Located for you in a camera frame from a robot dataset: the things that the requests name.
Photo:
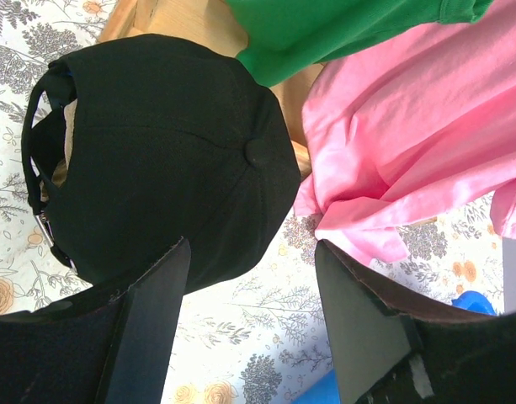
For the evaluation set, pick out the green tank top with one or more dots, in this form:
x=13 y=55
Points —
x=285 y=37

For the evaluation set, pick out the pink t-shirt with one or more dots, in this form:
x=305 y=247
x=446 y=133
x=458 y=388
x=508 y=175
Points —
x=409 y=129

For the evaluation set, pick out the black cap tan logo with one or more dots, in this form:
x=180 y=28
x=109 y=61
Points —
x=172 y=141

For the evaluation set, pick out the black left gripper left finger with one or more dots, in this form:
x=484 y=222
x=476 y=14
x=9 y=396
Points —
x=110 y=343

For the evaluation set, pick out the beige baseball cap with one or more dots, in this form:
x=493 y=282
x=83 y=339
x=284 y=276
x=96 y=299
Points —
x=60 y=174

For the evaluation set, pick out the wooden clothes rack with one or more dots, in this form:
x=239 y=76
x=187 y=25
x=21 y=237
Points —
x=211 y=24

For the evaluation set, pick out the blue plastic bin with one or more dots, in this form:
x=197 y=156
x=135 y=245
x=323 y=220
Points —
x=325 y=391

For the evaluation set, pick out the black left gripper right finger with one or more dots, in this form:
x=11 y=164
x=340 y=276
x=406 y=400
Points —
x=391 y=344

